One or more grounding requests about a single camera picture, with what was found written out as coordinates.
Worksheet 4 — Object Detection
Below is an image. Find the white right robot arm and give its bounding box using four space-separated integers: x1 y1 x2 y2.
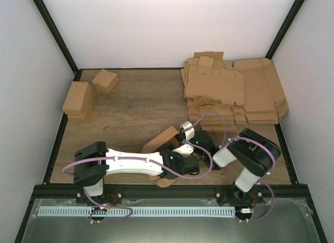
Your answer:
189 128 281 203

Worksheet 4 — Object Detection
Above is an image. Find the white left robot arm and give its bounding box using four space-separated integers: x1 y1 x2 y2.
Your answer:
73 142 200 197

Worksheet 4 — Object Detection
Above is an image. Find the small folded cardboard box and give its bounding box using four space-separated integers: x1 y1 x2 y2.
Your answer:
92 69 119 94

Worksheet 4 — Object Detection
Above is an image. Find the tall folded cardboard box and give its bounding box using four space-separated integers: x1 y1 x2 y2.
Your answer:
63 82 94 122

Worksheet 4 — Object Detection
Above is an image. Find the stack of flat cardboard sheets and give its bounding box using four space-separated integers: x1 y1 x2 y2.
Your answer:
181 52 246 132

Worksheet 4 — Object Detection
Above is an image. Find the large flat cardboard sheet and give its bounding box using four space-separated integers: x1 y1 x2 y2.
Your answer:
233 58 289 124

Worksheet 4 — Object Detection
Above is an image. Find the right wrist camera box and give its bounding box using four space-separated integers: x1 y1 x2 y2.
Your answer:
179 121 195 141

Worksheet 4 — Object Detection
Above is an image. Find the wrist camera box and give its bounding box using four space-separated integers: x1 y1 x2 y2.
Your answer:
179 121 195 141
173 141 194 157

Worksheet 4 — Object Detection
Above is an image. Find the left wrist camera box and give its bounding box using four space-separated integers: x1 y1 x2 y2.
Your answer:
173 141 194 157

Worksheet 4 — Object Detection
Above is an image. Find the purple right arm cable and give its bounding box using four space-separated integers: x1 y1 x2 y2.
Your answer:
190 111 276 223

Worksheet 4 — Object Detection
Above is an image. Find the black aluminium frame rail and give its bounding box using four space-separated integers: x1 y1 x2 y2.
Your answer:
31 183 311 205

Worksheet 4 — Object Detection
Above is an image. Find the light blue slotted cable duct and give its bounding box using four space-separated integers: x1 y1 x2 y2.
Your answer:
38 206 235 218

